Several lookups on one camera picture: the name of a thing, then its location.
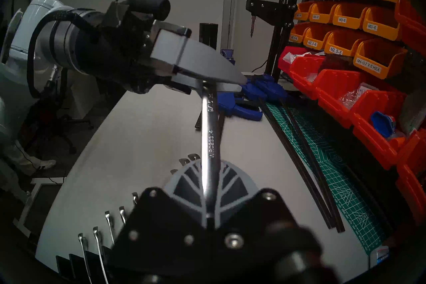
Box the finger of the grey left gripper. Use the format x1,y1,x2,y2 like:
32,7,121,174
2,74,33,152
170,72,243,94
151,28,248,86

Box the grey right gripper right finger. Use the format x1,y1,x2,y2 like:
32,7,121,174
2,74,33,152
213,162,320,270

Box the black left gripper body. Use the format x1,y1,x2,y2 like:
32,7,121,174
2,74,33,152
100,9,192,95

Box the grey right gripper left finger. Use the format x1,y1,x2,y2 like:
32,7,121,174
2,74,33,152
110,160,210,274

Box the black wrench holder case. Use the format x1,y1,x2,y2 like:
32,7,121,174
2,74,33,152
55,247,115,284

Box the large blue trigger clamp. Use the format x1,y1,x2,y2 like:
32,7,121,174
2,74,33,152
218,92,264,122

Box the blue bar clamp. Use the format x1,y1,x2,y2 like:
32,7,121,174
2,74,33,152
256,74,288,101
241,82,267,101

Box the small blue clamp piece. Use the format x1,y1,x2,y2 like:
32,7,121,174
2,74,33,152
220,49,236,66

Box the small chrome ratchet wrench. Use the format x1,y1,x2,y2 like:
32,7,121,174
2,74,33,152
78,233,92,284
93,227,110,284
105,211,115,245

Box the long black rod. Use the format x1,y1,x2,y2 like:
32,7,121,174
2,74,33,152
280,99,346,233
258,99,335,230

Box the white plastic bag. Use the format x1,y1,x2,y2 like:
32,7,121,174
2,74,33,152
290,51,313,62

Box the yellow plastic parts bin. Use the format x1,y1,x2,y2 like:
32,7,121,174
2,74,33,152
289,22,312,43
295,1,315,21

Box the black soldering tool stand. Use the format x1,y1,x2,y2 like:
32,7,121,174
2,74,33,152
246,0,302,82

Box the yellow bin labelled M2.5-6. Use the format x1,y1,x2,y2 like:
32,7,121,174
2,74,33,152
303,25,333,51

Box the green cutting mat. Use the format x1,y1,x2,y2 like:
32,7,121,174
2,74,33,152
266,100,388,255

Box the yellow bin labelled M3-12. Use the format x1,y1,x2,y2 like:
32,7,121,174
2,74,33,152
309,0,338,23

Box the yellow bin labelled M2.5-5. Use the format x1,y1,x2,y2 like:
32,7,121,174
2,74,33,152
324,30,365,57

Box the clear bag of screws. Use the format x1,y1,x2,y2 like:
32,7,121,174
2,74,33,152
339,85,376,109

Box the white metal desk foot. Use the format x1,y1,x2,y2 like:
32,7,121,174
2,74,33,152
13,176,65,237

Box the white sneaker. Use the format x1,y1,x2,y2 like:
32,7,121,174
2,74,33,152
35,159,57,171

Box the yellow bin labelled M3-8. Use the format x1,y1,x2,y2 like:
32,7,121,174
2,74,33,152
332,3,370,29

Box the white glue bottle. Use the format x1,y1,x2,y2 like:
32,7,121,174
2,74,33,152
369,245,390,269

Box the person's leg light trousers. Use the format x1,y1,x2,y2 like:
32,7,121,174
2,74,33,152
0,134,42,176

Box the yellow bin labelled HEX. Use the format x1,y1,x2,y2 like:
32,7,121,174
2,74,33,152
353,38,408,80

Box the blue plastic cap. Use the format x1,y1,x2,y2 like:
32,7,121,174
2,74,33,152
370,111,396,138

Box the yellow bin labelled M3-6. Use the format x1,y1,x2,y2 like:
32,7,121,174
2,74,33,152
362,6,401,41

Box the bagged user manual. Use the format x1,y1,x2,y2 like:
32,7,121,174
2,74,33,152
398,89,426,136

